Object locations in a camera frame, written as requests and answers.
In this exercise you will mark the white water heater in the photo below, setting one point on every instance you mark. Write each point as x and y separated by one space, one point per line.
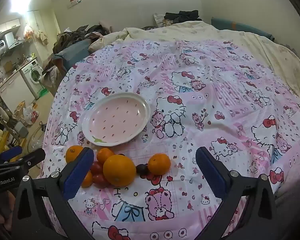
1 46

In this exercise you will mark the person's left forearm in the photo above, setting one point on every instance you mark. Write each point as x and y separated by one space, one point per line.
1 215

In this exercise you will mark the white plastic bag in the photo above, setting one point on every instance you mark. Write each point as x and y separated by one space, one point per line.
30 113

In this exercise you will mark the white wall cabinets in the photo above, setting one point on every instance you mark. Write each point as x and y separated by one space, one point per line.
6 27

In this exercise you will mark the wall sticker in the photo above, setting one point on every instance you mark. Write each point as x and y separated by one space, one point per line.
75 1

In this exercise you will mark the white washing machine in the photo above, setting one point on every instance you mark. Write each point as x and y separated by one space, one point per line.
33 76

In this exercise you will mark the dark purple cherry tomato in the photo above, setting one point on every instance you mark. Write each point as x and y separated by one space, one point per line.
142 169

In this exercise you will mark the large orange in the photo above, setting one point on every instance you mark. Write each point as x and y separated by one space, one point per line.
119 170

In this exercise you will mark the medium orange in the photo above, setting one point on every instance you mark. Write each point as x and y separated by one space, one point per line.
72 153
159 164
103 154

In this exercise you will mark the pile of dark clothes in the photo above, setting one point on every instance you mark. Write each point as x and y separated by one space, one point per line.
182 16

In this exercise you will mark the teal pillow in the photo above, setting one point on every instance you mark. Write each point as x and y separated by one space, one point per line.
240 26

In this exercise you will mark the pink cartoon printed blanket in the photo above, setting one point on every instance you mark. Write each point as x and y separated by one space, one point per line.
190 92

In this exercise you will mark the heap of mixed clothes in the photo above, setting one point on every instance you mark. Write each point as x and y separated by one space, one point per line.
75 36

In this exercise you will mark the red cherry tomato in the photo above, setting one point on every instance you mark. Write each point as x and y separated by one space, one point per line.
96 168
100 179

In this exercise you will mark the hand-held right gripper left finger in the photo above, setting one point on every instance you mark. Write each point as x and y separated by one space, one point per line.
76 173

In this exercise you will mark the pink strawberry pattern plate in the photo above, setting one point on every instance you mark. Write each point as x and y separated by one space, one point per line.
116 120

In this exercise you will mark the small orange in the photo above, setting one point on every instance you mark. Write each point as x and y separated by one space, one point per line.
88 180

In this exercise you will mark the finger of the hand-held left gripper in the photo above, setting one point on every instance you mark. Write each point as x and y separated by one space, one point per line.
11 153
32 157

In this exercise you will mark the blue cushion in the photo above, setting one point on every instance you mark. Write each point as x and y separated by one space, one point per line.
70 53

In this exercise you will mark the hanging plastic bag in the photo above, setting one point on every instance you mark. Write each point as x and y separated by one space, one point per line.
28 31

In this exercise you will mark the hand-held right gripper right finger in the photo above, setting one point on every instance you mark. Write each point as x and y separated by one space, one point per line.
212 173

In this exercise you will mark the patterned pillow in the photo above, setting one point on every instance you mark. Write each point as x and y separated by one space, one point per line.
160 20

